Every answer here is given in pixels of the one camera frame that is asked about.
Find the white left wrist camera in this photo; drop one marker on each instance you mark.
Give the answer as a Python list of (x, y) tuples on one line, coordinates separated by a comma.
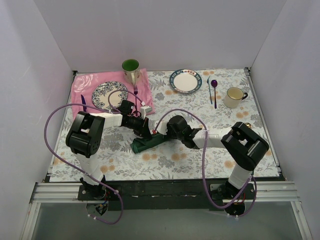
[(144, 110)]

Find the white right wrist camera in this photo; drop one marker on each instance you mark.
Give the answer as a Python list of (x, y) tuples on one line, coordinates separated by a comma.
[(160, 127)]

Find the purple metallic spoon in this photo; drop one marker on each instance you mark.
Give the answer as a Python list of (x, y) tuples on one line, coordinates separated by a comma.
[(214, 84)]

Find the blue metallic teaspoon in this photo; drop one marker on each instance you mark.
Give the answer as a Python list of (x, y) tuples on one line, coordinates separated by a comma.
[(209, 90)]

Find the silver aluminium frame rail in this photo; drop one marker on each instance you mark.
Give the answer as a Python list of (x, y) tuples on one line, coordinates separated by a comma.
[(59, 192)]

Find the purple blue knife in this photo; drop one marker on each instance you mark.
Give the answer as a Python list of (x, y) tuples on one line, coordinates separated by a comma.
[(83, 101)]

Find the blue floral patterned plate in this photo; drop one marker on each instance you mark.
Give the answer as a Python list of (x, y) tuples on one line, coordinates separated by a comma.
[(101, 93)]

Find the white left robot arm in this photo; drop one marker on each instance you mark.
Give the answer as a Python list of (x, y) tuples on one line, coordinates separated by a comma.
[(85, 135)]

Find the gold spoon teal handle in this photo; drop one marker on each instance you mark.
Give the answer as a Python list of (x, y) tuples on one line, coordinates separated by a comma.
[(248, 125)]

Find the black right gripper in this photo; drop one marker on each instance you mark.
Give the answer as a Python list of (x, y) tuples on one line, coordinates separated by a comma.
[(167, 132)]

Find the floral patterned tablecloth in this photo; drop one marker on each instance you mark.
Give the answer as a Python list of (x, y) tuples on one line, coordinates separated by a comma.
[(172, 160)]

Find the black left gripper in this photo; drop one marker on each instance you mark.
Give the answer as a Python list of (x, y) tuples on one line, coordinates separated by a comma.
[(145, 128)]

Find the white plate blue lettered rim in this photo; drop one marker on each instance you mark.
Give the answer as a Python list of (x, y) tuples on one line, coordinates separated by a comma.
[(185, 81)]

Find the green interior ceramic mug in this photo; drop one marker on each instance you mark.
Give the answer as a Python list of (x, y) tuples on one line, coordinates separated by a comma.
[(132, 72)]

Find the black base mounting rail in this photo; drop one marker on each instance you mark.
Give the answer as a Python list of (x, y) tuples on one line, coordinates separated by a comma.
[(158, 195)]

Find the purple metallic fork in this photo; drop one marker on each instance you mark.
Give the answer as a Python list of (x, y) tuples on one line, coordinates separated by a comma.
[(135, 91)]

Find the cream enamel mug black handle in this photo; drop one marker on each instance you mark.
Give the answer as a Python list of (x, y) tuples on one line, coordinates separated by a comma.
[(233, 97)]

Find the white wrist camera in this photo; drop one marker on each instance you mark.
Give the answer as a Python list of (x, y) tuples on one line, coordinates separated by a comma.
[(144, 110), (160, 127)]

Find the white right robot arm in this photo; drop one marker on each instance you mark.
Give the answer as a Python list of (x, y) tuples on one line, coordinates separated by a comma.
[(246, 147)]

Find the dark green cloth napkin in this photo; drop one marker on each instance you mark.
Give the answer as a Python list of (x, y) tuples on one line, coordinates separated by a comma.
[(139, 145)]

